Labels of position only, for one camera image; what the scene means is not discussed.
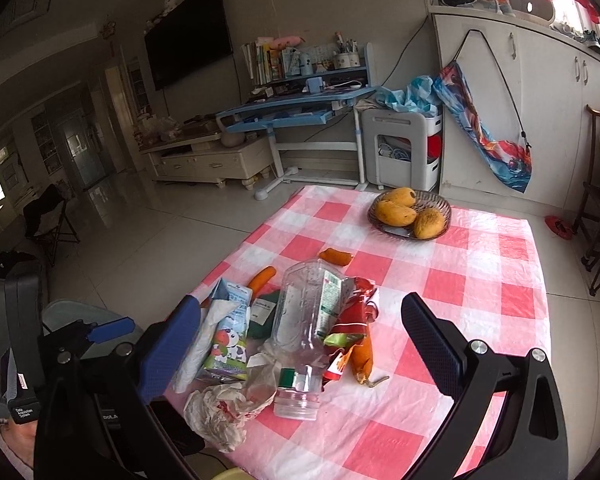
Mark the blue milk carton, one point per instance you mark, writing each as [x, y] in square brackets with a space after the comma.
[227, 358]

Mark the black wall television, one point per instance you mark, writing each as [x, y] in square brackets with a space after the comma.
[192, 36]

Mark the white pen holder cup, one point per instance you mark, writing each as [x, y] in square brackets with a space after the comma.
[343, 60]

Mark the row of books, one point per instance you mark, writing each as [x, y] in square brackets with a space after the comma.
[264, 61]

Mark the white tissue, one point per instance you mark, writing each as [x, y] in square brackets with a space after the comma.
[219, 414]

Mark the clear plastic bottle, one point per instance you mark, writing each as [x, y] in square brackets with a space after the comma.
[310, 300]

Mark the yellow mango back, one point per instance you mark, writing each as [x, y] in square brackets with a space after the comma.
[402, 196]

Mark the colourful hanging bag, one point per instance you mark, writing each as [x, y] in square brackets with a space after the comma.
[510, 162]

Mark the dark wooden folding chair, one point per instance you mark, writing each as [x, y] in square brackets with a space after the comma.
[588, 214]

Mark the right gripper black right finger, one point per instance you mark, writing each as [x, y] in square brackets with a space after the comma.
[439, 344]

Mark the yellow mango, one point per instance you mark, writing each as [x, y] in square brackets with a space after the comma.
[392, 214]
[402, 196]
[429, 223]

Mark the yellow plastic basin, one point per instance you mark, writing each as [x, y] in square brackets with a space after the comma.
[233, 474]

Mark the white wall cabinet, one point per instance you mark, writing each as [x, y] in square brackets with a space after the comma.
[524, 78]

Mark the red white checkered tablecloth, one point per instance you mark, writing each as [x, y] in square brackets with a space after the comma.
[484, 274]

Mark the white plastic stool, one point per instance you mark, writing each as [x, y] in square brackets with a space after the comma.
[402, 149]

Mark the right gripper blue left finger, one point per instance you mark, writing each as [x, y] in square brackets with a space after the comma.
[163, 346]

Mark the blue study desk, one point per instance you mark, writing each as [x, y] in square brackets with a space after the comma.
[305, 110]

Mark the cream tv cabinet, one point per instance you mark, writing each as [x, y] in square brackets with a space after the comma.
[203, 159]

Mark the long white paper wrapper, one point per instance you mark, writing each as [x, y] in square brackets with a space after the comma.
[201, 345]

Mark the light blue cloth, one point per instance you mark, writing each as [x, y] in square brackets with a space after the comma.
[417, 97]

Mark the pink kettlebell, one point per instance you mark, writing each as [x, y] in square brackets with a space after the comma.
[228, 139]

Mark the yellow mango left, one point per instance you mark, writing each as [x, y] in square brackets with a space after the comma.
[392, 214]

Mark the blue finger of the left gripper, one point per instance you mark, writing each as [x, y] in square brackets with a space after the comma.
[100, 333]

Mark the red snack bag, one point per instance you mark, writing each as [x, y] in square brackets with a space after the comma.
[357, 314]

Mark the yellow mango right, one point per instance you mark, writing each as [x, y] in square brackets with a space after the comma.
[429, 223]

